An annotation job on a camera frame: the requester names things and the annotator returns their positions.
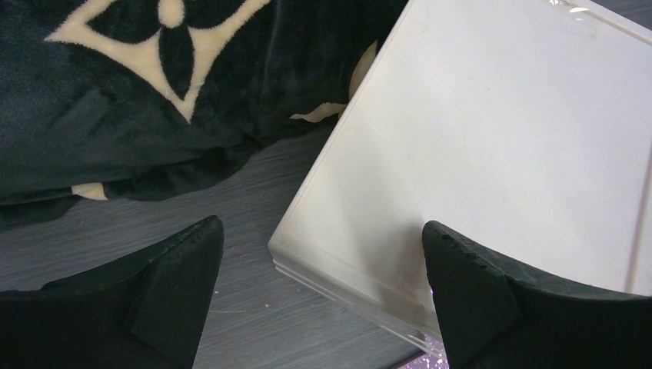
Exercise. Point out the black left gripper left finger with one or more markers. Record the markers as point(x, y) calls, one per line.
point(144, 310)

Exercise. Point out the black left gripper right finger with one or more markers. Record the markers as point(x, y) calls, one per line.
point(494, 311)

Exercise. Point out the black floral plush blanket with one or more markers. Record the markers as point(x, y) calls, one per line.
point(148, 100)

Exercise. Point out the white pink drawer organizer box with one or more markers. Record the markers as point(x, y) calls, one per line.
point(523, 125)

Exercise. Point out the holographic eyeshadow palette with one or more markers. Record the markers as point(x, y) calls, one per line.
point(427, 361)

